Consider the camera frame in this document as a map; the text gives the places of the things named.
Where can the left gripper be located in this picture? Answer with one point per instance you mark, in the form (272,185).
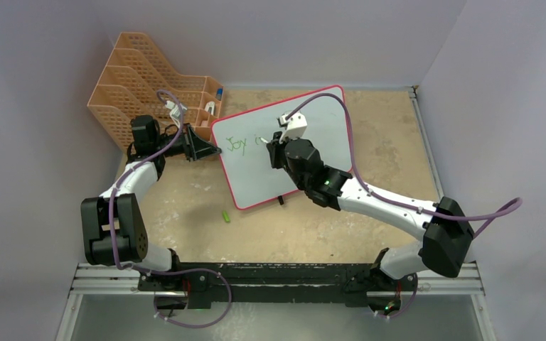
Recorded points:
(200,148)

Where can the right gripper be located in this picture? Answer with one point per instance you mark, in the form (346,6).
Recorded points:
(276,146)

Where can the pink framed whiteboard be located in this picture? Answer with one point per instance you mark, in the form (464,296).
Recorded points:
(316,116)

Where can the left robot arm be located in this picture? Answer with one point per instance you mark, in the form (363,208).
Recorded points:
(113,229)

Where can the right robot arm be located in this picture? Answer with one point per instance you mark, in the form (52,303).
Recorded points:
(443,238)

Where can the white stapler in organizer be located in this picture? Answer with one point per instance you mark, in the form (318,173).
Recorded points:
(210,107)

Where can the orange plastic file organizer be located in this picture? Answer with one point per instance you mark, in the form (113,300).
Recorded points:
(127,87)

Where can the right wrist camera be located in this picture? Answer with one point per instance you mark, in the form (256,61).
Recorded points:
(293,126)

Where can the aluminium base frame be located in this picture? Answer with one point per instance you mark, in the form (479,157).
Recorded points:
(198,285)

